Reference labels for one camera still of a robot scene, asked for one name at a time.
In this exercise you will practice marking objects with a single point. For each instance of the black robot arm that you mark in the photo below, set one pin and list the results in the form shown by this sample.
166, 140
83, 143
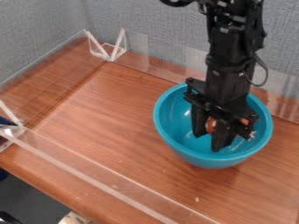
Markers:
235, 31

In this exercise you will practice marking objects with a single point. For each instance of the red toy mushroom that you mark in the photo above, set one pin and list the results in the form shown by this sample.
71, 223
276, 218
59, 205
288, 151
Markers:
211, 124

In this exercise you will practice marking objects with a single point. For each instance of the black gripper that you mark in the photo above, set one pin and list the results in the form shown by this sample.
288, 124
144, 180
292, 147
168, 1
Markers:
220, 97

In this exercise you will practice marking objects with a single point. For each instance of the clear acrylic left bracket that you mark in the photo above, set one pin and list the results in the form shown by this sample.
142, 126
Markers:
11, 127

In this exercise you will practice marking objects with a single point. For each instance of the clear acrylic back barrier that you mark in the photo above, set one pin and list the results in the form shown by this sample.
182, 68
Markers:
175, 62

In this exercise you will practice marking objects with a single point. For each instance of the clear acrylic barrier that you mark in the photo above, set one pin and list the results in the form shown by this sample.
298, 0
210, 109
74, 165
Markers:
175, 62
98, 192

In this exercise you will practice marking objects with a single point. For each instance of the clear acrylic front barrier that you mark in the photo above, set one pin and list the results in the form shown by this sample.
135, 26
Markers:
98, 192

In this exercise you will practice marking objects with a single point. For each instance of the blue plastic bowl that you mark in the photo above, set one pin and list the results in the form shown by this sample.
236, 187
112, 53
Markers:
172, 123

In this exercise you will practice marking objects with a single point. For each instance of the clear acrylic corner bracket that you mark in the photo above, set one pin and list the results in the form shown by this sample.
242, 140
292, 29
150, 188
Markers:
104, 50

